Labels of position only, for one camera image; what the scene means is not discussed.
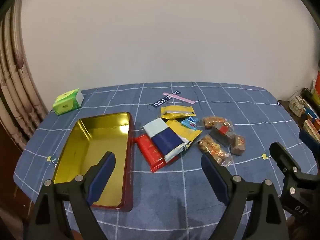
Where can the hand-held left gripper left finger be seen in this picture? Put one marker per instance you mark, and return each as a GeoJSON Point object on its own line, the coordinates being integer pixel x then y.
{"type": "Point", "coordinates": [105, 170]}

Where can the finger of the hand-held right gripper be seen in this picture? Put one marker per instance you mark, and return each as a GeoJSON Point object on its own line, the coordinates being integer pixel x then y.
{"type": "Point", "coordinates": [311, 142]}
{"type": "Point", "coordinates": [285, 162]}

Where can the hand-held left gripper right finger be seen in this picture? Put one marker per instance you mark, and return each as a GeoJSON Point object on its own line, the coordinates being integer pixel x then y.
{"type": "Point", "coordinates": [212, 175]}

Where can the clear peanut snack bag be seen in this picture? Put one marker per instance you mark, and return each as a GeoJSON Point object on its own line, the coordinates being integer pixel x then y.
{"type": "Point", "coordinates": [213, 150]}
{"type": "Point", "coordinates": [212, 121]}

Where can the gold tin box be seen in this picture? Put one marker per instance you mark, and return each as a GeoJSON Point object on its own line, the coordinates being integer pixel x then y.
{"type": "Point", "coordinates": [100, 135]}

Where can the brown cube snack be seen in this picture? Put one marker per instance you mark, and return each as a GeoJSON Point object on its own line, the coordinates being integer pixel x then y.
{"type": "Point", "coordinates": [237, 146]}

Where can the grey bar with red band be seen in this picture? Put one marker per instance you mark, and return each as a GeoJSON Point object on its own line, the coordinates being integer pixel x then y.
{"type": "Point", "coordinates": [222, 132]}

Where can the red snack packet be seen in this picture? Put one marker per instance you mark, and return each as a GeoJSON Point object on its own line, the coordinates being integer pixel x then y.
{"type": "Point", "coordinates": [148, 152]}

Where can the yellow snack packet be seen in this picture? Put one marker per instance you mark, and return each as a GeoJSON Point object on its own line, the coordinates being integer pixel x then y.
{"type": "Point", "coordinates": [172, 116]}
{"type": "Point", "coordinates": [186, 133]}

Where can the small blue candy packet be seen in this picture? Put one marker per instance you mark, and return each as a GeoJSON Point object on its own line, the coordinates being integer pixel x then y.
{"type": "Point", "coordinates": [189, 123]}

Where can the white and navy snack packet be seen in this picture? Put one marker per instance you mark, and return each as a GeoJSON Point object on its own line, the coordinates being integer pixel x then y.
{"type": "Point", "coordinates": [165, 142]}

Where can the person's right forearm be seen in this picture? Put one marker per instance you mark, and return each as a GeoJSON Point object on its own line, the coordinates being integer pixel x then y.
{"type": "Point", "coordinates": [300, 230]}

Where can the cluttered side shelf items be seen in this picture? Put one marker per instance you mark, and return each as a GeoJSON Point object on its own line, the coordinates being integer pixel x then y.
{"type": "Point", "coordinates": [312, 122]}

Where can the patterned fabric pouch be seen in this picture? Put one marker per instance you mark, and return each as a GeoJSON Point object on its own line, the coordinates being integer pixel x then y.
{"type": "Point", "coordinates": [296, 105]}

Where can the blue checked tablecloth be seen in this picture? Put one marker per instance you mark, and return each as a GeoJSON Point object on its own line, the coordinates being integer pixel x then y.
{"type": "Point", "coordinates": [162, 192]}

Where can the orange bottle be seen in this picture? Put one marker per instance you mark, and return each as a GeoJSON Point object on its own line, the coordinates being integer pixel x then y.
{"type": "Point", "coordinates": [318, 85]}

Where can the green tissue pack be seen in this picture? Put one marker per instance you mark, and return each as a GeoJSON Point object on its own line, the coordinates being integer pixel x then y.
{"type": "Point", "coordinates": [66, 102]}

